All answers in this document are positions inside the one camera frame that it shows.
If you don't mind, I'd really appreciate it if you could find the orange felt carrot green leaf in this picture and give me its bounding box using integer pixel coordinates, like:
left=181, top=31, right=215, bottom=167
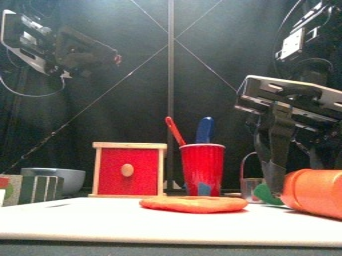
left=252, top=168, right=342, bottom=221

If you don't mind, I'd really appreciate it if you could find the blue plastic utensil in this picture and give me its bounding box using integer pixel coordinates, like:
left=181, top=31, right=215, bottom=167
left=195, top=116, right=216, bottom=145

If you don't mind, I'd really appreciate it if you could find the red plastic cup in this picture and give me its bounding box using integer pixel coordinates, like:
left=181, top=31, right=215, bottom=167
left=177, top=143, right=227, bottom=197

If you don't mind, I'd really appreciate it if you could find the red plastic utensil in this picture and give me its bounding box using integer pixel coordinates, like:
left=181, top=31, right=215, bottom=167
left=164, top=116, right=188, bottom=147

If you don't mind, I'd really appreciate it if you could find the red wooden drawer box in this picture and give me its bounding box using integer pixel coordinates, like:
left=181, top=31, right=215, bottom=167
left=88, top=141, right=168, bottom=198

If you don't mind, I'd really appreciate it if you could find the grey bowl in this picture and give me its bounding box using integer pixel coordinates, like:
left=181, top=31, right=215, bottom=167
left=20, top=167, right=86, bottom=197

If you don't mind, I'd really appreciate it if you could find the white cutting board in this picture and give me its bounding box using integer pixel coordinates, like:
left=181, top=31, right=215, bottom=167
left=0, top=195, right=342, bottom=249

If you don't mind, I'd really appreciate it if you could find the green striped block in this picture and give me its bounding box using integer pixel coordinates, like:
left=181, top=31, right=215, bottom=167
left=17, top=175, right=65, bottom=205

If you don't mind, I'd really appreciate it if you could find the speckled grey printed block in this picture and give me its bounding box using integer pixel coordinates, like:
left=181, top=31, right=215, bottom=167
left=0, top=174, right=24, bottom=208

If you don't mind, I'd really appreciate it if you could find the small metal bucket red handle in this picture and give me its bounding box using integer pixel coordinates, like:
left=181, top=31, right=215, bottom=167
left=239, top=151, right=268, bottom=205

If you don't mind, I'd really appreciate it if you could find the black cable loop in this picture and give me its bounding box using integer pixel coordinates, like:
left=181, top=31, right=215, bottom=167
left=0, top=71, right=68, bottom=99

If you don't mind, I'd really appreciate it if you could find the vertical metal frame pole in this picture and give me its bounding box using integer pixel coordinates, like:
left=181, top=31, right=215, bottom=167
left=165, top=0, right=176, bottom=192

